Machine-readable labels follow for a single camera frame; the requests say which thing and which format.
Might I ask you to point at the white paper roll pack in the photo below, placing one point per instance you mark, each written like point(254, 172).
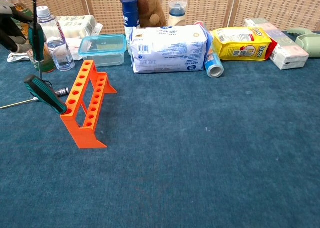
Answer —
point(75, 25)

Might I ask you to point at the cream bottle clear cap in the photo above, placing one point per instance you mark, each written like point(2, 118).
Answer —
point(177, 17)

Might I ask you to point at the clear water bottle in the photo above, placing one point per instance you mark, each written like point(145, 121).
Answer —
point(57, 37)

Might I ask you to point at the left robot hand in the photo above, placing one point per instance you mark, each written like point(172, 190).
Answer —
point(10, 30)

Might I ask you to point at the brown capybara plush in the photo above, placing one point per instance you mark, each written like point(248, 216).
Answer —
point(150, 7)

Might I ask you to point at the rattan folding screen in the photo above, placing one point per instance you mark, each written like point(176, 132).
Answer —
point(212, 7)

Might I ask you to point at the yellow snack bag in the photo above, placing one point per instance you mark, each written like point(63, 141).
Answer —
point(240, 47)

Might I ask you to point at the large green black screwdriver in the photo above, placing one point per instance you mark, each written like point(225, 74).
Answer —
point(37, 45)

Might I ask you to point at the white packet red print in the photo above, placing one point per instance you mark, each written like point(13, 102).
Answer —
point(18, 56)

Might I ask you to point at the white wet wipes pack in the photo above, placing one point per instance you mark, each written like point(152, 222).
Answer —
point(170, 47)

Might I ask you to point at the blue carpet table cover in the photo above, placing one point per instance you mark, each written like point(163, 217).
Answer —
point(200, 150)

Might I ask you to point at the clear container blue lid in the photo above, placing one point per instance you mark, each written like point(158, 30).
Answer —
point(102, 50)

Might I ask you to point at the blue cap spray can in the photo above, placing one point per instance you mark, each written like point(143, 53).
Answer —
point(130, 12)

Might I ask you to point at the orange test tube rack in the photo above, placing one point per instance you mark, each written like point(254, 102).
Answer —
point(87, 137)

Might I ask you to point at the pale green lint roller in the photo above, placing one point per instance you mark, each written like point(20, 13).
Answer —
point(310, 42)

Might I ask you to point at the pastel tissue box pack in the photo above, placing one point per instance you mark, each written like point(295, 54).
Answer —
point(287, 52)

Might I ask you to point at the green tea bottle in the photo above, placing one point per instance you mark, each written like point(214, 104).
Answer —
point(50, 60)

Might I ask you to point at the blue plastic wrap roll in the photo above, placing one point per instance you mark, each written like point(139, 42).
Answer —
point(213, 65)

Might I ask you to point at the small thin green screwdriver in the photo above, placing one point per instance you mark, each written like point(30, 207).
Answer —
point(45, 92)

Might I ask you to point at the yellow red snack box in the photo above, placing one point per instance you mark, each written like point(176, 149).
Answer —
point(273, 48)

